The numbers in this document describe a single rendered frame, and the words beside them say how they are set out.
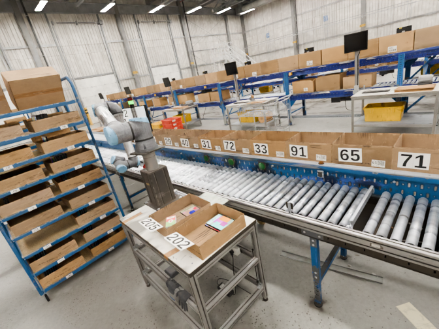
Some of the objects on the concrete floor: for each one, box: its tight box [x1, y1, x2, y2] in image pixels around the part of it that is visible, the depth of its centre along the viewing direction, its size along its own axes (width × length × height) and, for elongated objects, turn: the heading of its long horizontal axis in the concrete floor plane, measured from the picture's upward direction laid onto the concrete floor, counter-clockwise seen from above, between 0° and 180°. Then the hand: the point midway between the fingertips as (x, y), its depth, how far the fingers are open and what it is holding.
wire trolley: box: [236, 94, 291, 131], centre depth 528 cm, size 107×56×103 cm, turn 72°
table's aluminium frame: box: [121, 223, 268, 329], centre depth 199 cm, size 100×58×72 cm, turn 70°
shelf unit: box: [0, 76, 133, 302], centre depth 245 cm, size 98×49×196 cm, turn 164°
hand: (144, 162), depth 271 cm, fingers closed
